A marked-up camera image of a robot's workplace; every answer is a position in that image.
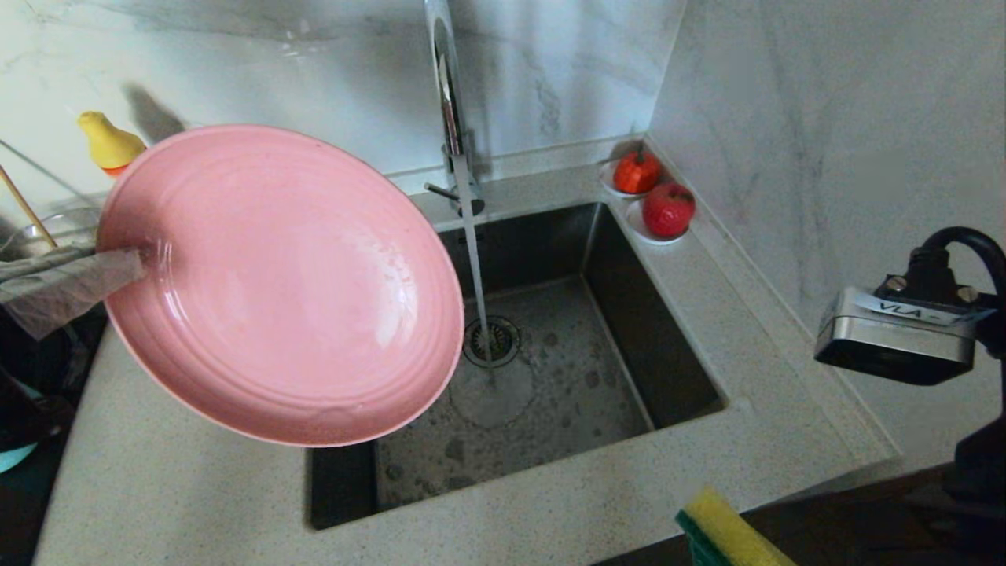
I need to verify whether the teal blue bowl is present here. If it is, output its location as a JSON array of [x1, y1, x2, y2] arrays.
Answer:
[[0, 444, 39, 474]]

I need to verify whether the yellow sponge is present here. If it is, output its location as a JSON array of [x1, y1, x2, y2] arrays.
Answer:
[[676, 487, 796, 566]]

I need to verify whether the black induction cooktop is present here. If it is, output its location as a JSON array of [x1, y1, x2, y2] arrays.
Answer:
[[0, 307, 107, 566]]

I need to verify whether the metal sink drain strainer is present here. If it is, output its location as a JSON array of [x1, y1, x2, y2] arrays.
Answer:
[[464, 316, 521, 369]]

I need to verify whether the orange detergent bottle yellow cap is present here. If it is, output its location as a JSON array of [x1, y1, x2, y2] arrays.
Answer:
[[77, 110, 148, 178]]

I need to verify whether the stainless steel sink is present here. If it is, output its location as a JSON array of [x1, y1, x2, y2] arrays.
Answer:
[[309, 202, 724, 532]]

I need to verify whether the red tomato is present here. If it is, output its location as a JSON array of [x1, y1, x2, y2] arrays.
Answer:
[[613, 145, 661, 195]]

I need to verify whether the red apple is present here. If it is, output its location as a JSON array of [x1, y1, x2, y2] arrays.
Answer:
[[642, 183, 696, 239]]

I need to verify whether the small white dish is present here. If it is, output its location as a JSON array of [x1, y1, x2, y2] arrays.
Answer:
[[599, 160, 661, 199], [626, 200, 692, 246]]

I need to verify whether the clear glass pot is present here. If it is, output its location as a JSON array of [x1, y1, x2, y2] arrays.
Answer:
[[0, 208, 103, 260]]

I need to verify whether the wooden chopstick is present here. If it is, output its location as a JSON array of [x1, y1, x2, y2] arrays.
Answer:
[[0, 165, 57, 249]]

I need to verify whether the chrome faucet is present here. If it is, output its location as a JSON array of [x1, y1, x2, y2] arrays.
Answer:
[[423, 0, 486, 219]]

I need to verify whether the pink round plate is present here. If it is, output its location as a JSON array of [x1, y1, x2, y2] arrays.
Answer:
[[96, 124, 466, 447]]

